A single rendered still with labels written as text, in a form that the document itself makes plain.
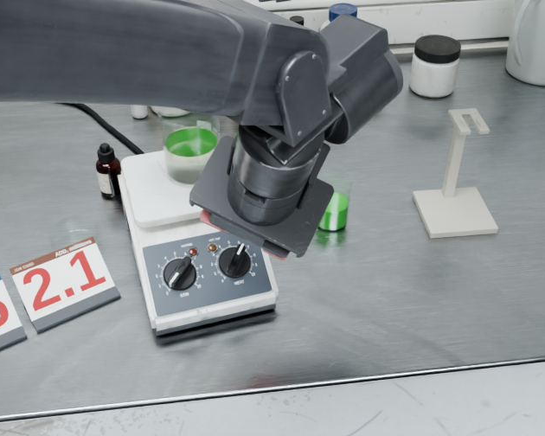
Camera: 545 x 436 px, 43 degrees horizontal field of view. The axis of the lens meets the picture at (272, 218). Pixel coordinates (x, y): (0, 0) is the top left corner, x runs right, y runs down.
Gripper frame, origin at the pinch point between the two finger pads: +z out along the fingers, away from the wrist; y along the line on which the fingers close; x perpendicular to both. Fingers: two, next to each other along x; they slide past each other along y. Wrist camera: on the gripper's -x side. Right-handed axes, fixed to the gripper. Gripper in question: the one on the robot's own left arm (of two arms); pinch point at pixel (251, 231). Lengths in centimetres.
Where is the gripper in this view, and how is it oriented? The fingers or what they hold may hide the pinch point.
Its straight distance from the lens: 63.4
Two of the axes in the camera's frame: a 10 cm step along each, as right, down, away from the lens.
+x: -4.2, 8.3, -3.8
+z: -1.3, 3.6, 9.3
